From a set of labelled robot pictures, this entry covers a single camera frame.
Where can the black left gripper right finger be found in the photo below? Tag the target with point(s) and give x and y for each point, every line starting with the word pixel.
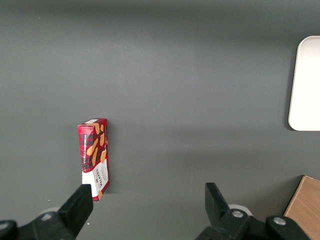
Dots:
pixel 222 222

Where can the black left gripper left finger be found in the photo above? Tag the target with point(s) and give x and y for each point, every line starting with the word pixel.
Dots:
pixel 72 217

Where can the cream rectangular tray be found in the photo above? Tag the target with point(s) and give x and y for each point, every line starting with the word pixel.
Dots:
pixel 307 87

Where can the red shortbread cookie box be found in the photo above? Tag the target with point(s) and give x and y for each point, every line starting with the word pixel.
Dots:
pixel 93 150

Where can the wooden drawer cabinet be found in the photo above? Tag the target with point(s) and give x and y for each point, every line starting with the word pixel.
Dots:
pixel 305 205

